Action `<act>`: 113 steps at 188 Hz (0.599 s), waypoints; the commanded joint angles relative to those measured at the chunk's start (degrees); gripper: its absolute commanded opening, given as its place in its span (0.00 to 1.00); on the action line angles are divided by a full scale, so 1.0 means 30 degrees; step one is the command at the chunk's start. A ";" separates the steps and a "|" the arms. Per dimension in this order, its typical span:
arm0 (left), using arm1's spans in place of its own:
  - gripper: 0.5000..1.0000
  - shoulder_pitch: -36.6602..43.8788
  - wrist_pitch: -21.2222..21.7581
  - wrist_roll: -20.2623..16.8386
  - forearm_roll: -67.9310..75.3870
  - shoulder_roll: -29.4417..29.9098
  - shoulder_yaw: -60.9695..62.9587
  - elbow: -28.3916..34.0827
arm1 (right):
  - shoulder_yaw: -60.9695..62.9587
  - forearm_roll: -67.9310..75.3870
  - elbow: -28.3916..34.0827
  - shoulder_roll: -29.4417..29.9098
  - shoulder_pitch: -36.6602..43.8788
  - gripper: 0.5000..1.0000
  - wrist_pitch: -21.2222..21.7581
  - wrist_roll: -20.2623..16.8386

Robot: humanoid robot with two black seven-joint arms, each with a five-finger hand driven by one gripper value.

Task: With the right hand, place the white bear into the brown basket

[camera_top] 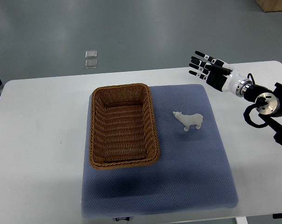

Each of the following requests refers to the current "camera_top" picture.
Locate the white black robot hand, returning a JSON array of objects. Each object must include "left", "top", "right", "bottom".
[{"left": 189, "top": 50, "right": 251, "bottom": 95}]

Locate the white toy polar bear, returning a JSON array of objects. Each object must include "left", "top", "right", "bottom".
[{"left": 172, "top": 112, "right": 203, "bottom": 132}]

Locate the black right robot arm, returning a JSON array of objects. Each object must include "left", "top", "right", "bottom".
[{"left": 189, "top": 51, "right": 282, "bottom": 146}]

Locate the brown wicker basket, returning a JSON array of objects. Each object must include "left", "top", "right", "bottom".
[{"left": 89, "top": 83, "right": 160, "bottom": 170}]

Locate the wooden box corner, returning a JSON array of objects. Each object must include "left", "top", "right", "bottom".
[{"left": 256, "top": 0, "right": 282, "bottom": 12}]

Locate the blue textured mat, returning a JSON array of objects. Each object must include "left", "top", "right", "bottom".
[{"left": 81, "top": 84, "right": 238, "bottom": 218}]

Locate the upper metal floor plate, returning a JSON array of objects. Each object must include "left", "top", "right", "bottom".
[{"left": 85, "top": 50, "right": 98, "bottom": 58}]

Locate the black table control panel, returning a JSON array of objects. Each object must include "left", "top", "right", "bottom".
[{"left": 272, "top": 213, "right": 282, "bottom": 219}]

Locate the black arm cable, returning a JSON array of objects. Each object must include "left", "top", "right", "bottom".
[{"left": 243, "top": 73, "right": 270, "bottom": 128}]

